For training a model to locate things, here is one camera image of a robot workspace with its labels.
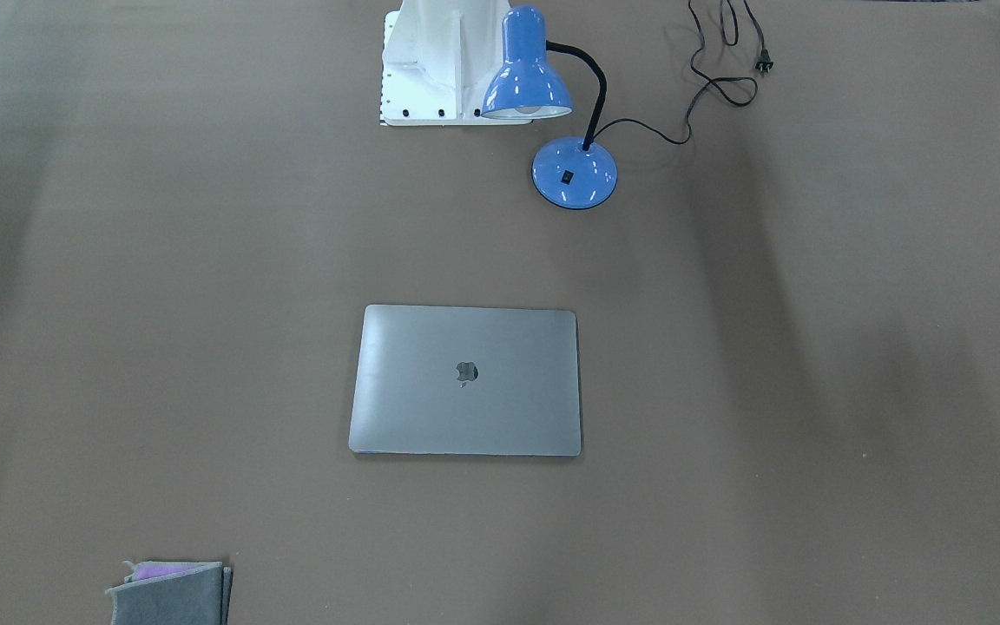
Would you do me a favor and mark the purple cloth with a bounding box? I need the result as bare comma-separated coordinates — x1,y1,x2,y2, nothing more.
123,561,206,584

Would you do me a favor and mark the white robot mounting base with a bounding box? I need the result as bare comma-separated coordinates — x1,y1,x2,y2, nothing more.
378,1,525,127

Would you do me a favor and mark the grey folded cloth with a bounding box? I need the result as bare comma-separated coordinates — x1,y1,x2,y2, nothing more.
106,562,233,624

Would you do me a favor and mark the grey laptop computer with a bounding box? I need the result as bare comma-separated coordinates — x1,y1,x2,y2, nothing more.
346,304,582,458

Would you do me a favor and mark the blue desk lamp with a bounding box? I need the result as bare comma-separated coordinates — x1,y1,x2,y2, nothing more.
480,4,618,211

